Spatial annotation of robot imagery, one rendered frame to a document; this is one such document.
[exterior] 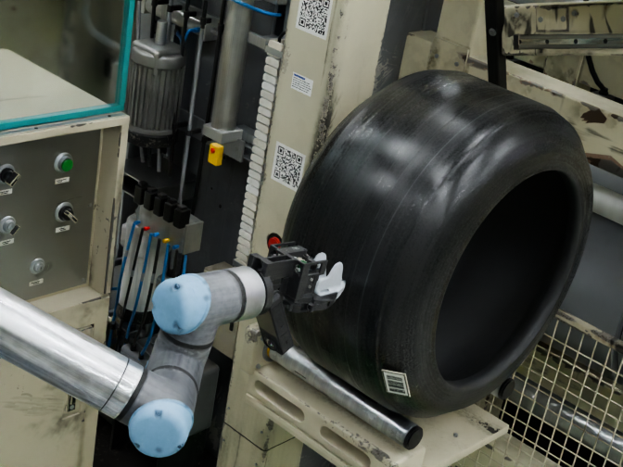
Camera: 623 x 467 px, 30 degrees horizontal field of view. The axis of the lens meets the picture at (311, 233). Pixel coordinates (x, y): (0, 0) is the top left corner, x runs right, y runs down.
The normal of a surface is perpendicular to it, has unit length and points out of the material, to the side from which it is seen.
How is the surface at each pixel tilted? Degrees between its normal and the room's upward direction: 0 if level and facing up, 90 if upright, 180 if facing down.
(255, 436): 90
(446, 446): 0
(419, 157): 41
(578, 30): 90
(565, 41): 90
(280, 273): 90
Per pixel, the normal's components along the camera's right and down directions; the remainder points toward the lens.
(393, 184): -0.44, -0.39
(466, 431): 0.16, -0.89
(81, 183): 0.71, 0.40
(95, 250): -0.69, 0.20
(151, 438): -0.03, 0.42
